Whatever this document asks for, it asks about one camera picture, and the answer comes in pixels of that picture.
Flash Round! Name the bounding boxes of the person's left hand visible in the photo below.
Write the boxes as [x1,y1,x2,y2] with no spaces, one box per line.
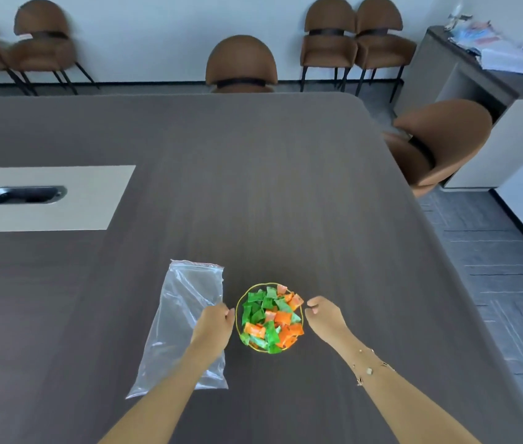
[189,304,236,363]

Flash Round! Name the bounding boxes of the person's right hand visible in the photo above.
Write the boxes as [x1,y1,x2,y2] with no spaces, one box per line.
[304,296,350,351]

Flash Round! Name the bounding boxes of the person's right forearm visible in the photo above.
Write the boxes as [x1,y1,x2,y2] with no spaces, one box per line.
[334,329,482,444]

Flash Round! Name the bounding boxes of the person's left forearm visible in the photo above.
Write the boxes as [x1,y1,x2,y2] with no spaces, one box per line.
[98,339,220,444]

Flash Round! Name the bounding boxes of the pile of green and orange candies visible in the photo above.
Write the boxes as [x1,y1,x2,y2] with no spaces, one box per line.
[240,285,304,354]

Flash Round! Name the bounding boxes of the clear plastic zip bag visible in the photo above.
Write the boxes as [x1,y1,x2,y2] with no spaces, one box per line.
[126,260,229,400]

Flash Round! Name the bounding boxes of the clear bowl with yellow rim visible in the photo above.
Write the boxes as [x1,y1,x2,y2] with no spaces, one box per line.
[236,283,305,355]

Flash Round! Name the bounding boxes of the grey and white side cabinet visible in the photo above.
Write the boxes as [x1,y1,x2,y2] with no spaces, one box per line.
[393,26,523,192]

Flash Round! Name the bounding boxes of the pile of papers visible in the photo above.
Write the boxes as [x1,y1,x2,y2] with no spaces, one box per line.
[444,14,523,76]

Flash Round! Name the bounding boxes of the gold chain bracelet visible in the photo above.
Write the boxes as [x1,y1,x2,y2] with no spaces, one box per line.
[351,349,395,387]

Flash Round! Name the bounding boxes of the beige table cable panel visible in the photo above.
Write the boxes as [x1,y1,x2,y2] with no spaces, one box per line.
[0,165,136,233]

